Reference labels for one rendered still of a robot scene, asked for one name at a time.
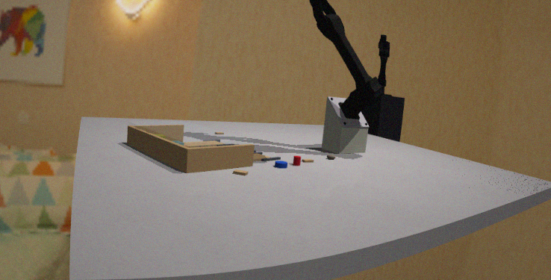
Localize red cylinder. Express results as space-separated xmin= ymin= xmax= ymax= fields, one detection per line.
xmin=293 ymin=156 xmax=301 ymax=166

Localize blue cylinder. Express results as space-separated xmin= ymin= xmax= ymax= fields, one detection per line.
xmin=275 ymin=161 xmax=287 ymax=168

